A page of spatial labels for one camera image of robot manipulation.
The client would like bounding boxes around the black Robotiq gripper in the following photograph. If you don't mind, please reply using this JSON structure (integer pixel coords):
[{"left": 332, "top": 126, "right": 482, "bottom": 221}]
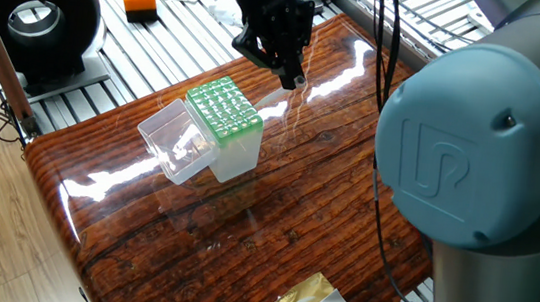
[{"left": 212, "top": 0, "right": 318, "bottom": 94}]

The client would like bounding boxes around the green pipette tip rack box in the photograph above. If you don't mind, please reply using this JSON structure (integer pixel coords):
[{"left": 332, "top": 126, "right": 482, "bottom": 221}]
[{"left": 176, "top": 71, "right": 269, "bottom": 188}]

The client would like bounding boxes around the clear plastic box lid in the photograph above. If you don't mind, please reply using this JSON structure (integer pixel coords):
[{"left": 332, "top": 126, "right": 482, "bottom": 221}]
[{"left": 131, "top": 94, "right": 226, "bottom": 191}]

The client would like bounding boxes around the clear crumpled plastic bag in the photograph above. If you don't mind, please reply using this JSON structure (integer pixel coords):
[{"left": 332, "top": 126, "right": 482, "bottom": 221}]
[{"left": 206, "top": 0, "right": 246, "bottom": 28}]

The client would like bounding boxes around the glossy wood-grain board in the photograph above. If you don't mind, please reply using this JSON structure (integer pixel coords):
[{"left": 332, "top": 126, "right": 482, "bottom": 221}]
[{"left": 7, "top": 0, "right": 460, "bottom": 302}]

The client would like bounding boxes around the perforated aluminium plate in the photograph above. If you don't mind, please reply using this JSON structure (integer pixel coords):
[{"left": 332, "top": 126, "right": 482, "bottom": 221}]
[{"left": 465, "top": 8, "right": 497, "bottom": 38}]

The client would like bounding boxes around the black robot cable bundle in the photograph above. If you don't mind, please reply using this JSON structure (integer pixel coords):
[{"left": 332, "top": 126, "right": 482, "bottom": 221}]
[{"left": 340, "top": 0, "right": 498, "bottom": 302}]

